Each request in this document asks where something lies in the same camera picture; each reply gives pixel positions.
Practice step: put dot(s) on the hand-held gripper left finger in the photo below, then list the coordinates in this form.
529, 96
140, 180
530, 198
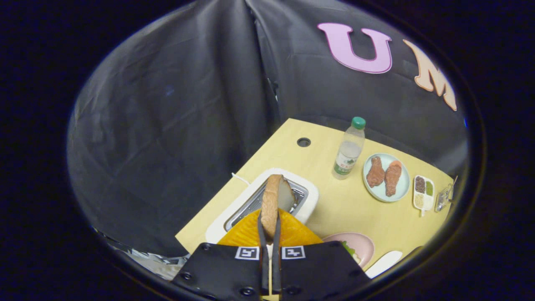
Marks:
265, 271

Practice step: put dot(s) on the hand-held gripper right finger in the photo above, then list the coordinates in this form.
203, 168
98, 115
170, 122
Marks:
276, 271

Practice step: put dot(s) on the brown crust bread slice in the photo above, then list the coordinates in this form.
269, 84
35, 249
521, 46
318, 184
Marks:
271, 200

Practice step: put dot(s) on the green lettuce leaf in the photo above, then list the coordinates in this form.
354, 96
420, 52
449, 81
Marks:
349, 250

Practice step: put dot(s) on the cream white toaster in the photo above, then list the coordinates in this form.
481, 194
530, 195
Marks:
311, 198

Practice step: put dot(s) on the pink round plate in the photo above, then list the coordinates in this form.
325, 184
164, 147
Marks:
363, 246

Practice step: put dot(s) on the person's white coat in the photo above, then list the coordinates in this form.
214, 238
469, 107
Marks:
167, 265

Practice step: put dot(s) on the small white plate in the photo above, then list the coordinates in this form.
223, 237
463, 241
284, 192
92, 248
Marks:
384, 263

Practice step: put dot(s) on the light blue oval plate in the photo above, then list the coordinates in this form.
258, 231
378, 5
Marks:
386, 198

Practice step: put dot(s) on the clear water bottle green cap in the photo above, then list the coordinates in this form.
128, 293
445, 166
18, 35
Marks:
349, 152

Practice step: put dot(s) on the brown meat piece orange edge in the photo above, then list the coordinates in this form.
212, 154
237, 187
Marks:
393, 179

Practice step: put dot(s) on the white divided dish of beans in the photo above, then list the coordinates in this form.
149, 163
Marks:
423, 192

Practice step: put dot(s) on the black backdrop cloth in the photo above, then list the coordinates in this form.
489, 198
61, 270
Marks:
167, 125

